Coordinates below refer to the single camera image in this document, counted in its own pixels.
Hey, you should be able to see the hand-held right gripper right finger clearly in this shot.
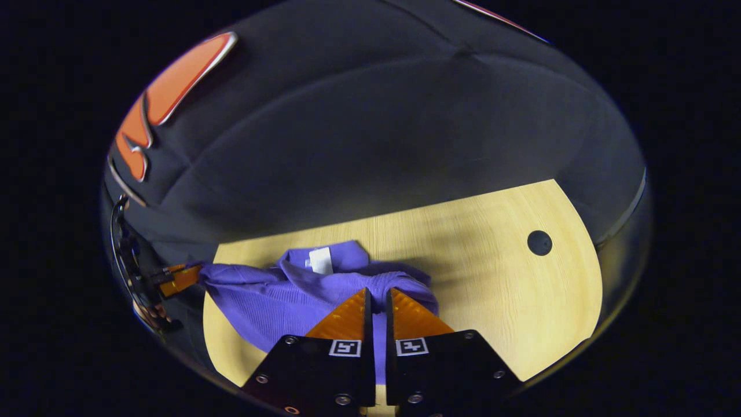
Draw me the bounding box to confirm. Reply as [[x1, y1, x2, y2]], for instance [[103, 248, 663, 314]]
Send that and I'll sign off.
[[385, 288, 524, 417]]

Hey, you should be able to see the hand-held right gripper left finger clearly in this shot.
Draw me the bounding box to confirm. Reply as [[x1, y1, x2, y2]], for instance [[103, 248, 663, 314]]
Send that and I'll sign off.
[[240, 288, 376, 417]]

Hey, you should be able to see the purple shirt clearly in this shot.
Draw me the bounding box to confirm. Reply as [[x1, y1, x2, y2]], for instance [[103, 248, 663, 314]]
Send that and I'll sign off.
[[200, 240, 439, 389]]

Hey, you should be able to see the black backdrop cloth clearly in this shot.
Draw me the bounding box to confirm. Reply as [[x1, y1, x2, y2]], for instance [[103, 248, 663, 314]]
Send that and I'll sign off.
[[104, 0, 646, 273]]

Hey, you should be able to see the white pole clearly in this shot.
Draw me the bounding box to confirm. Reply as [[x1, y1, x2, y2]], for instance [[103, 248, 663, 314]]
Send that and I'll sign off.
[[596, 168, 648, 250]]

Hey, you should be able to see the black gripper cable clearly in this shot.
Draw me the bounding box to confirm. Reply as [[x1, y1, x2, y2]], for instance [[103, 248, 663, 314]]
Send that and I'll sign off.
[[109, 194, 152, 325]]

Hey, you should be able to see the black table cable grommet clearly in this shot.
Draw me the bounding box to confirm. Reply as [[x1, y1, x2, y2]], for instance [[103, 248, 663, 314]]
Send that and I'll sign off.
[[527, 230, 553, 257]]

